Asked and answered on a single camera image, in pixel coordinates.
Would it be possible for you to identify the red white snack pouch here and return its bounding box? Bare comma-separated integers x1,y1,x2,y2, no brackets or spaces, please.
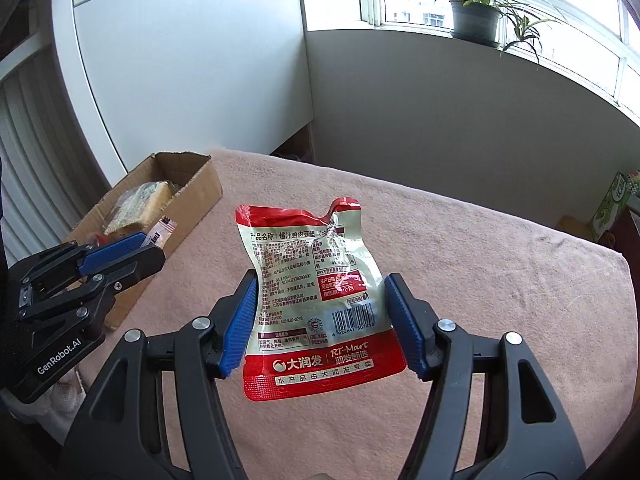
235,197,406,402

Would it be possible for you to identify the white cabinet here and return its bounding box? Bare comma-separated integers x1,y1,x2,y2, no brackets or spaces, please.
51,0,314,183

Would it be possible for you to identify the white slatted radiator cover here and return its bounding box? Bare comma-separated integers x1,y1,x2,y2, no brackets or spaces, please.
1,46,110,263

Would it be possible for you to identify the white gloved left hand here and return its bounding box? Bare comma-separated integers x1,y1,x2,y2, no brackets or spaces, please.
1,368,86,445

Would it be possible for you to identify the small hanging spider plant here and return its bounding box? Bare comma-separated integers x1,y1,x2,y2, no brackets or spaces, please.
497,0,563,63

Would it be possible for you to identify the dark wooden side cabinet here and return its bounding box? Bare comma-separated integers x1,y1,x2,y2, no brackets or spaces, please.
598,208,640,285

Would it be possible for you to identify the pink table cloth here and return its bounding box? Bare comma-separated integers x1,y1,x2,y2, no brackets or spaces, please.
74,146,639,480

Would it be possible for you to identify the white window frame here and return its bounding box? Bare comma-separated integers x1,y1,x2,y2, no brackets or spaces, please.
294,0,640,129

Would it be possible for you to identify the red dates candy bag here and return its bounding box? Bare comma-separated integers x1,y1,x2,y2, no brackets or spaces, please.
87,232,113,247

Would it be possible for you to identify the potted spider plant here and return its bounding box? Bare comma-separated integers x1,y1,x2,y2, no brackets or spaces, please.
449,0,501,49

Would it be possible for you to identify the wafer biscuit pack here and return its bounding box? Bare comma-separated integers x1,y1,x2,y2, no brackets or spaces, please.
103,181,177,237

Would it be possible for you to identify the green carton box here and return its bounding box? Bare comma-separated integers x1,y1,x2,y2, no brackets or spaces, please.
589,170,639,242

